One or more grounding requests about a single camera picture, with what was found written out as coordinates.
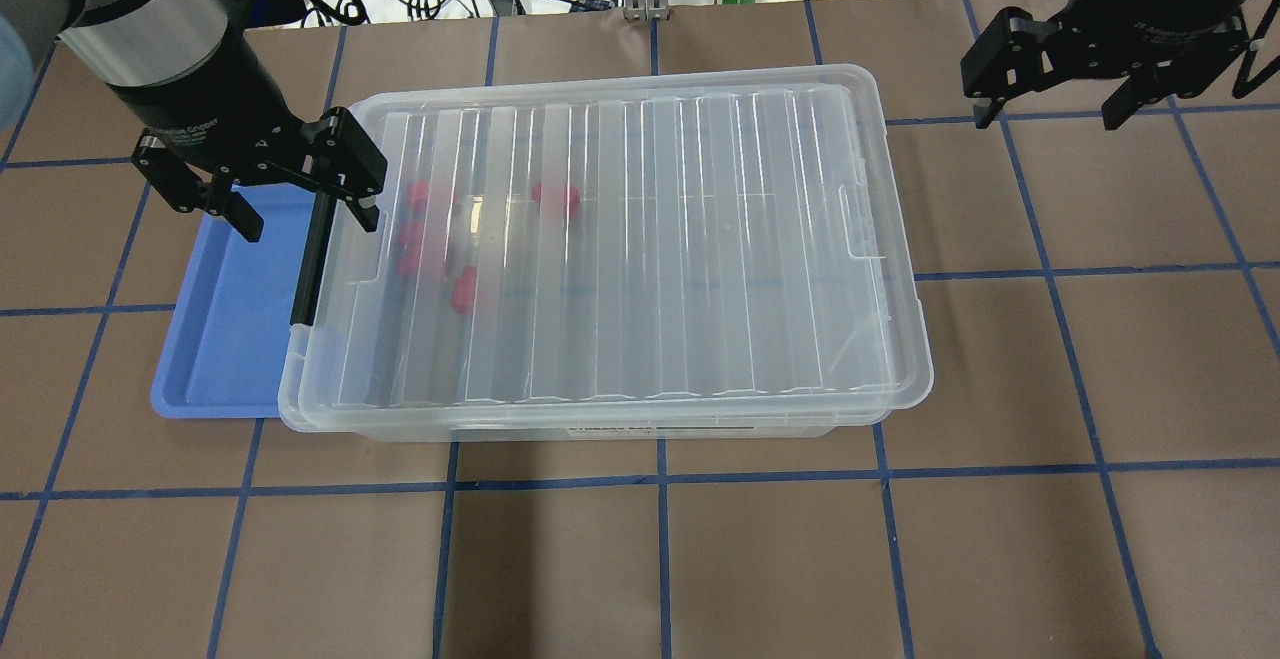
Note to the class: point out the clear plastic storage box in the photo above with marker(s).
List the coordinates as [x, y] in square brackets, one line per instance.
[600, 424]

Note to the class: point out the clear plastic box lid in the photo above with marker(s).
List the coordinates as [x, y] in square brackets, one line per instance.
[620, 249]

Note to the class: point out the black box handle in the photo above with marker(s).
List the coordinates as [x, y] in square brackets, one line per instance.
[312, 266]

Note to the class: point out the blue plastic tray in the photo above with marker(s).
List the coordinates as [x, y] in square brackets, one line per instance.
[224, 352]

